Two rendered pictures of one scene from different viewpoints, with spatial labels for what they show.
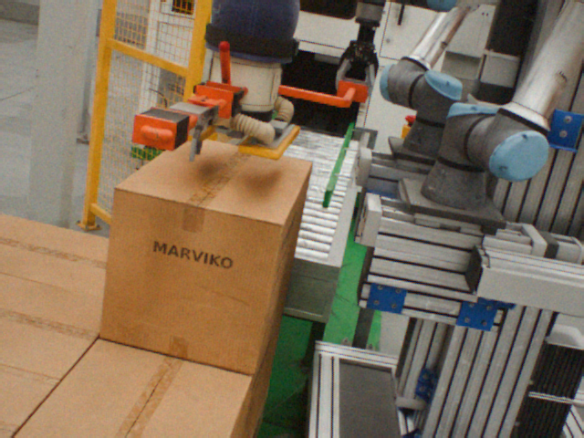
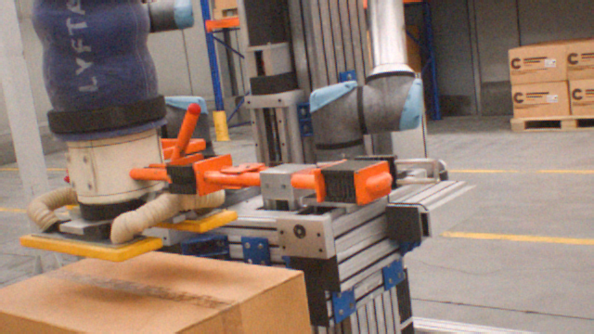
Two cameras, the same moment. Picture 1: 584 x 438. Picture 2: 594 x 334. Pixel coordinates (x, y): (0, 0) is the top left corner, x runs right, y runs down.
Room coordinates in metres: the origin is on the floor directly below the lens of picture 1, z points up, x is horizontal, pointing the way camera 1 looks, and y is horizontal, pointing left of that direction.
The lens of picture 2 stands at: (0.51, 1.23, 1.42)
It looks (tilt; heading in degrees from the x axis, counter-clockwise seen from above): 10 degrees down; 308
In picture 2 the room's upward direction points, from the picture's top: 8 degrees counter-clockwise
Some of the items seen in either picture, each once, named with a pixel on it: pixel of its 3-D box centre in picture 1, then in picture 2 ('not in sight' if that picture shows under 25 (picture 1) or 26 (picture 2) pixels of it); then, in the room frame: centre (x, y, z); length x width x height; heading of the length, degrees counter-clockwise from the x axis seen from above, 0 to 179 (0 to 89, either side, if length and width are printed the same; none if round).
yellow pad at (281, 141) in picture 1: (272, 132); (163, 209); (1.76, 0.08, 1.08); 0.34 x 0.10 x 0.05; 174
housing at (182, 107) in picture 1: (188, 119); (289, 181); (1.31, 0.22, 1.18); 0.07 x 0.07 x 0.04; 84
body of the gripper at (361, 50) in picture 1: (363, 42); not in sight; (2.01, -0.11, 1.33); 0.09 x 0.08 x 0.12; 175
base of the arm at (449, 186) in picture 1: (457, 178); (341, 159); (1.61, -0.37, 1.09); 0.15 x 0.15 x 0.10
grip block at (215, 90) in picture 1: (217, 99); (200, 173); (1.52, 0.20, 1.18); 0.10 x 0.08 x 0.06; 84
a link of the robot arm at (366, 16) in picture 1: (370, 13); not in sight; (2.02, -0.11, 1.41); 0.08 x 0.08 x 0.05
